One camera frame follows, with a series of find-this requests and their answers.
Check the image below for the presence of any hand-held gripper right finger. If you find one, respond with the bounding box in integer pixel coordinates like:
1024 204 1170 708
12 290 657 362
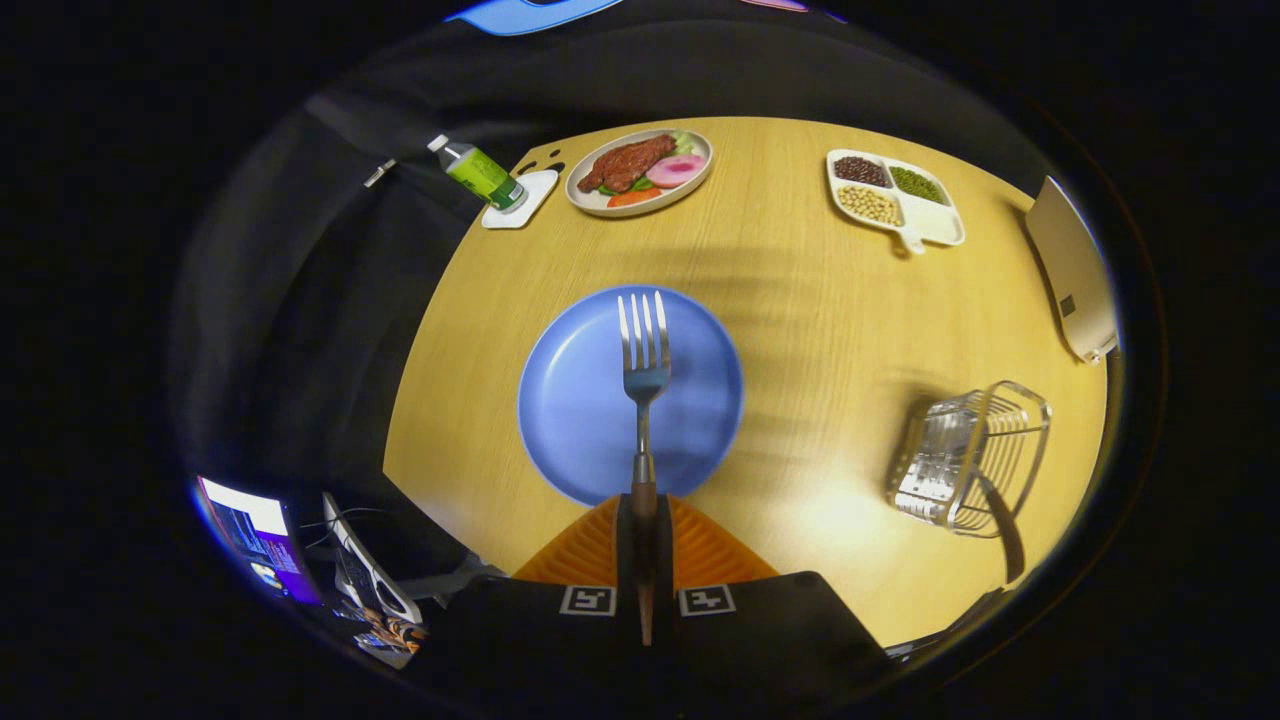
652 495 891 701

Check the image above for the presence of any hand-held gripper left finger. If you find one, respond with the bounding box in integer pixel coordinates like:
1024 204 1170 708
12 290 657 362
425 495 642 701

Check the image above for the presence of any metal fork with wooden handle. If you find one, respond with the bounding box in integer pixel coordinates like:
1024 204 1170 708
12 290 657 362
616 291 673 646

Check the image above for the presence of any blue round plate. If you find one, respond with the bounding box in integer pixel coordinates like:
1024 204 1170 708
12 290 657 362
517 285 745 507

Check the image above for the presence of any white square coaster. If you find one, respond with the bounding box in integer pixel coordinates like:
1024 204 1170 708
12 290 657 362
481 169 560 231

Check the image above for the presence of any computer screen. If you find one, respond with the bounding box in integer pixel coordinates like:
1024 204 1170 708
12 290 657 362
192 475 323 608

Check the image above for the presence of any oval plate of food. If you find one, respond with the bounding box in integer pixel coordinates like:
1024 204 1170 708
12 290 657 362
565 128 715 218

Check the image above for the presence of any green drink bottle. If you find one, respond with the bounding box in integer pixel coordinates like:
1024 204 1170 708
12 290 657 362
428 135 529 213

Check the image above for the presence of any white divided tray of beans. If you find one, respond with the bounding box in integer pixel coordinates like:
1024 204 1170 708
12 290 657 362
826 149 967 255

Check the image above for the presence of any cream toaster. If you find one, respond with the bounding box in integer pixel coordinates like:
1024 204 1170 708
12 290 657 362
1022 176 1121 365

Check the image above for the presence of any metal wire drainer basket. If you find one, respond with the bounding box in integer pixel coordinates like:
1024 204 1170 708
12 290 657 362
885 380 1053 539

